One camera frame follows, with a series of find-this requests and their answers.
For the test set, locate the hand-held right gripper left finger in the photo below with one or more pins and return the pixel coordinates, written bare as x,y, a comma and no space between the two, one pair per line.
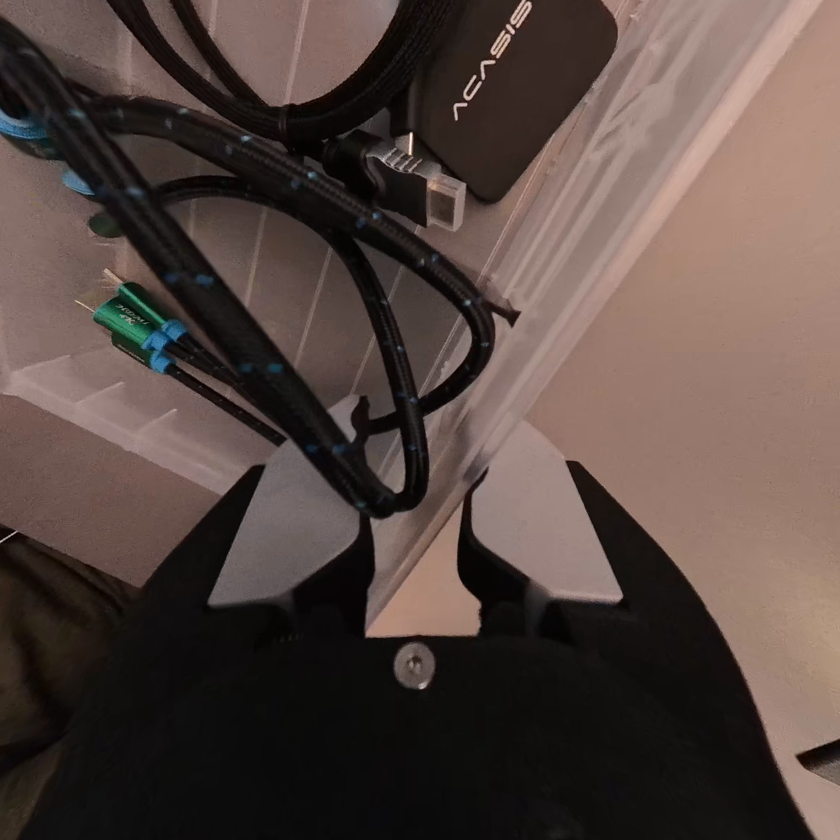
289,525

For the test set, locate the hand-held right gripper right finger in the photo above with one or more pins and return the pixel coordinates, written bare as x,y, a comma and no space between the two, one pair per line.
544,525

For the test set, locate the clear plastic organizer box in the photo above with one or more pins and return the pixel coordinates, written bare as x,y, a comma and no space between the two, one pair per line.
590,229

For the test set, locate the person's olive pants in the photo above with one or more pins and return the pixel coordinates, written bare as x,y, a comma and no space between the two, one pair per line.
52,623

